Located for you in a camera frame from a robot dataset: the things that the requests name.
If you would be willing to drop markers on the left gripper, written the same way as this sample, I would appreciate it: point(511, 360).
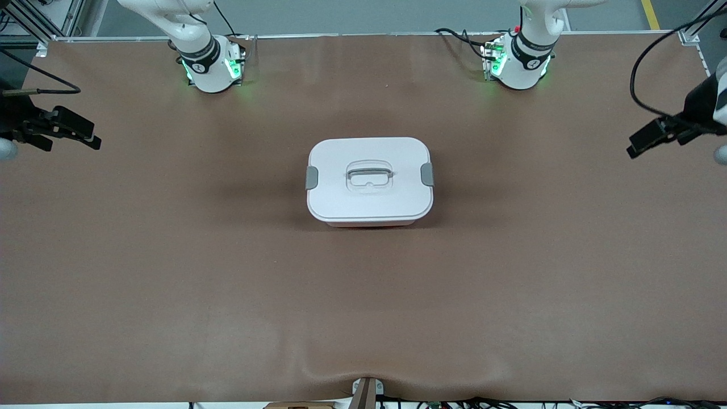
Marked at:
point(696, 111)

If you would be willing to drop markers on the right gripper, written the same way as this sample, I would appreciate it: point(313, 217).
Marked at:
point(12, 117)

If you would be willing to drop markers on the white box lid grey latches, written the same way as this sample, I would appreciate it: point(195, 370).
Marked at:
point(341, 199)

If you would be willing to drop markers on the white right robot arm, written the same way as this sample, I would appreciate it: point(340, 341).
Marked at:
point(207, 62)

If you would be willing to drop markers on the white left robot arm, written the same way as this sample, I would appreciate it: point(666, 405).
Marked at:
point(525, 57)

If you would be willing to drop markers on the pink plastic box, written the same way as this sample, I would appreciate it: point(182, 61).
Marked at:
point(369, 225)

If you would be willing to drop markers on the brown table mat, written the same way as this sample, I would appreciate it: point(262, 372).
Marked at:
point(227, 312)

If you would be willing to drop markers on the aluminium frame struts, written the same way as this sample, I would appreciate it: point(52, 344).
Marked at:
point(701, 18)
point(71, 17)

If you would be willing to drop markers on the silver table edge rail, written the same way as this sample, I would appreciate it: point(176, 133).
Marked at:
point(369, 35)

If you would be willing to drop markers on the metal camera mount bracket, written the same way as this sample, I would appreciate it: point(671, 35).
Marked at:
point(366, 395)

